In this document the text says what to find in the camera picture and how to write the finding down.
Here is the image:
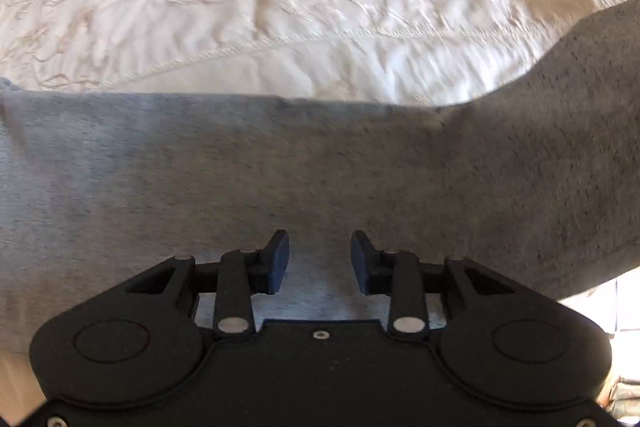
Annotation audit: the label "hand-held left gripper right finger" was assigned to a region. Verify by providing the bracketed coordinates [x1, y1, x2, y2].
[350, 230, 521, 342]

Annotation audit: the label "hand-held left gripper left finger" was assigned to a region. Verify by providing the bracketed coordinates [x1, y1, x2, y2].
[122, 229, 291, 340]

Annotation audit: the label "grey-blue speckled pants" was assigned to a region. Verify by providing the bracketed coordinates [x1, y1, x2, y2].
[0, 0, 640, 358]

